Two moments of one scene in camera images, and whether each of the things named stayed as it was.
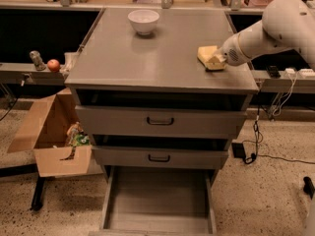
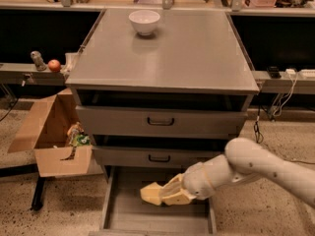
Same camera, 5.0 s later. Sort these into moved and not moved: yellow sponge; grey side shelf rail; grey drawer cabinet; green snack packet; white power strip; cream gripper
Moved: cream gripper; yellow sponge
Not moved: grey side shelf rail; white power strip; grey drawer cabinet; green snack packet
